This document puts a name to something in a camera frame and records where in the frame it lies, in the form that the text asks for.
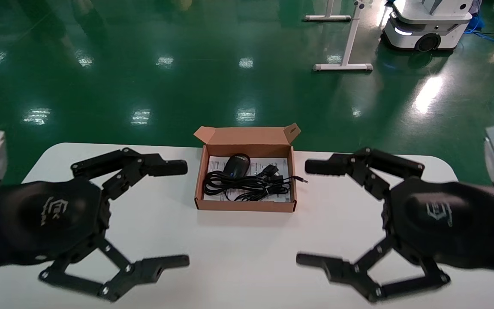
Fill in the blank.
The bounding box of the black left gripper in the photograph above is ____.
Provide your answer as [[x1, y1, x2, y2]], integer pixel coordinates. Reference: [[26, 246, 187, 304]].
[[0, 177, 190, 302]]

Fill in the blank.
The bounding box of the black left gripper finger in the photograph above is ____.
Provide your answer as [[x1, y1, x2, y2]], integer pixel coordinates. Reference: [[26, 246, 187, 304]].
[[70, 147, 189, 201]]

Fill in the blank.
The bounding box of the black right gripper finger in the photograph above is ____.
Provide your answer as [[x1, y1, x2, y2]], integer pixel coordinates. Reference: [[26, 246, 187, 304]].
[[304, 147, 425, 200]]

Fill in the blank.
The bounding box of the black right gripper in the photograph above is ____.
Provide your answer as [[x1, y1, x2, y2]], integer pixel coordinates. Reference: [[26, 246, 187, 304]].
[[295, 176, 494, 303]]

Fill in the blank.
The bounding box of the black power cable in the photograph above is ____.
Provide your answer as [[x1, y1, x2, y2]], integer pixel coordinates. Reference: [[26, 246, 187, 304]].
[[203, 164, 293, 202]]

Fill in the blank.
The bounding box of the black wired computer mouse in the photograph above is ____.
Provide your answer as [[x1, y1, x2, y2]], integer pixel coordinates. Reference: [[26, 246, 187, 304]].
[[223, 153, 309, 202]]

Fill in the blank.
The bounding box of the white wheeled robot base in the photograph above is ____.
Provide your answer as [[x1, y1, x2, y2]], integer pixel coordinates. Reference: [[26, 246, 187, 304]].
[[382, 0, 474, 53]]

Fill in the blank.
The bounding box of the brown cardboard box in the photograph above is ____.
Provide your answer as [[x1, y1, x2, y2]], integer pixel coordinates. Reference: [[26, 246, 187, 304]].
[[193, 123, 302, 213]]

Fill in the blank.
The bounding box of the white printed paper sheet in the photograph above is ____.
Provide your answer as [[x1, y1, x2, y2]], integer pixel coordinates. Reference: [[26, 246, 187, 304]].
[[204, 155, 291, 203]]

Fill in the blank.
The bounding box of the white T-shaped desk leg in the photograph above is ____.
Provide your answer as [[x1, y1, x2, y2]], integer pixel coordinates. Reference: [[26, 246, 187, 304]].
[[313, 0, 374, 73]]

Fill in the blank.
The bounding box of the white desk foot bar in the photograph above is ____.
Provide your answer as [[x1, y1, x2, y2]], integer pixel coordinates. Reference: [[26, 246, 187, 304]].
[[304, 0, 353, 22]]

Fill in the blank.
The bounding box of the blue floor cable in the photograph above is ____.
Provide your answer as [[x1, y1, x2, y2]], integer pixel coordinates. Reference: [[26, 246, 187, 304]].
[[463, 0, 494, 46]]

